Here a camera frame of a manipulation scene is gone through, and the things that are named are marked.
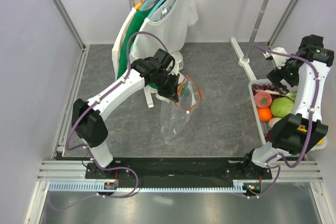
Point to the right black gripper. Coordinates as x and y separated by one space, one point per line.
276 75

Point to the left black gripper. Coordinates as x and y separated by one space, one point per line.
171 93

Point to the clear zip top bag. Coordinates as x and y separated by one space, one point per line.
175 115

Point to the green onion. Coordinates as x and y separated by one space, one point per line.
290 95

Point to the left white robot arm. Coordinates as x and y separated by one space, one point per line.
88 117

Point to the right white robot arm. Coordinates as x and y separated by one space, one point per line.
299 131

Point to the pink peach with leaf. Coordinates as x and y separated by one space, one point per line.
262 99

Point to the purple grapes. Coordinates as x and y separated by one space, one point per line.
269 87

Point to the green cabbage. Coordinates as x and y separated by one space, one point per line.
281 107

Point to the orange fruit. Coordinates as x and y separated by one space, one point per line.
264 114

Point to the white radish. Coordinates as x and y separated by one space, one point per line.
273 121

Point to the white plastic basket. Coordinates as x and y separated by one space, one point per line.
263 127

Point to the back white t-shirt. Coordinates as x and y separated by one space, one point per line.
116 50

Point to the white t-shirt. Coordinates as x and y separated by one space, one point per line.
171 31
116 50

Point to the front white t-shirt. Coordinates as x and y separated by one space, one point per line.
171 31

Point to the yellow banana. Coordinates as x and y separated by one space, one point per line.
320 142

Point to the clothes rack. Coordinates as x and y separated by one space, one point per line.
246 24

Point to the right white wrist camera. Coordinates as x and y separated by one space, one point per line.
278 60

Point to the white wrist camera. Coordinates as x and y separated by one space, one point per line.
278 60
179 62

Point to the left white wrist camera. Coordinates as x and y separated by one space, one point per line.
179 62

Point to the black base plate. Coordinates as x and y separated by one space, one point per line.
178 171

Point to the grey cable duct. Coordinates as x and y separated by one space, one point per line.
104 187

